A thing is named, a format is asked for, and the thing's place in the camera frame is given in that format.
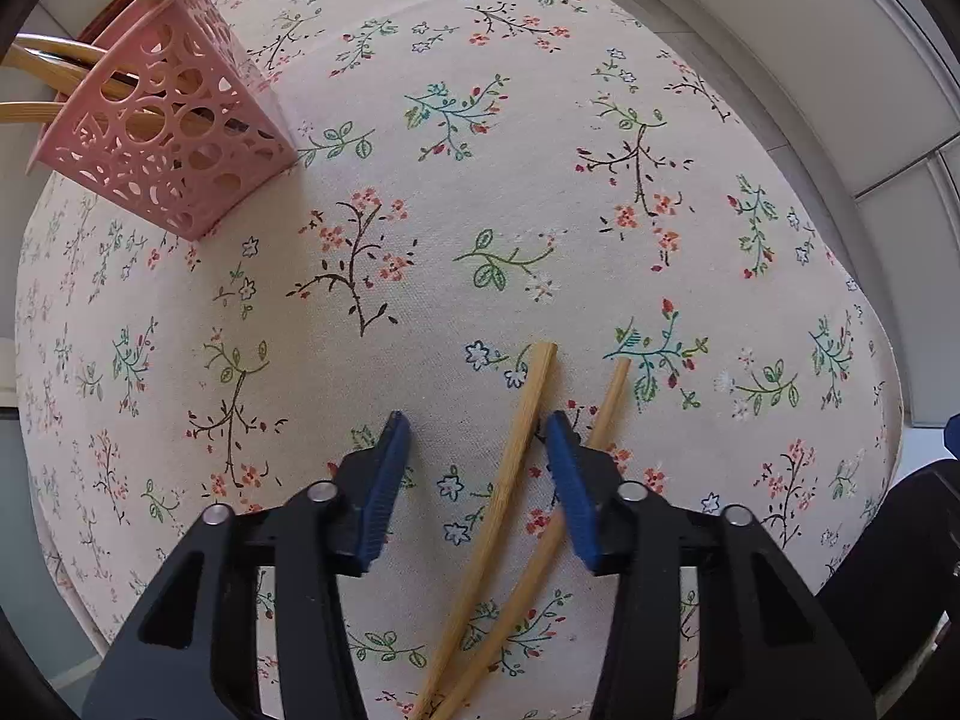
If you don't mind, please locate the floral tablecloth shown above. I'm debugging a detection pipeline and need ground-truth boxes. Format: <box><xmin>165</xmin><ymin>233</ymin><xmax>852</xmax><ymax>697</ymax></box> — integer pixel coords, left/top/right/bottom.
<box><xmin>15</xmin><ymin>0</ymin><xmax>905</xmax><ymax>720</ymax></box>

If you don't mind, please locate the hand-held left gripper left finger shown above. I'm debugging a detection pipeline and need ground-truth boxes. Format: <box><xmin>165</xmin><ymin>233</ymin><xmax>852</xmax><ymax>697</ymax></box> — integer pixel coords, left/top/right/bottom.
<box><xmin>81</xmin><ymin>411</ymin><xmax>412</xmax><ymax>720</ymax></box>

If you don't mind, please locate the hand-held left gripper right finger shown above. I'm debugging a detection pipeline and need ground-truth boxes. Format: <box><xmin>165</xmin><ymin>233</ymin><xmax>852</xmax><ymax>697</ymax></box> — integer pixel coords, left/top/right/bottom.
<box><xmin>544</xmin><ymin>411</ymin><xmax>877</xmax><ymax>720</ymax></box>

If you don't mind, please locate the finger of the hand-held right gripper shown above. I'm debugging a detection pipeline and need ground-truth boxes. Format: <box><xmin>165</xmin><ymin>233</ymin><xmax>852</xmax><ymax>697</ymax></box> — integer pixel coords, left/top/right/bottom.
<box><xmin>814</xmin><ymin>411</ymin><xmax>960</xmax><ymax>691</ymax></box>

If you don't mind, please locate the pink perforated utensil holder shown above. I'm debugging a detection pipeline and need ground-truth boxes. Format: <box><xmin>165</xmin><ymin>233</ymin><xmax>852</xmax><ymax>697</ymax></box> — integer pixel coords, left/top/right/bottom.
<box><xmin>26</xmin><ymin>0</ymin><xmax>299</xmax><ymax>242</ymax></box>

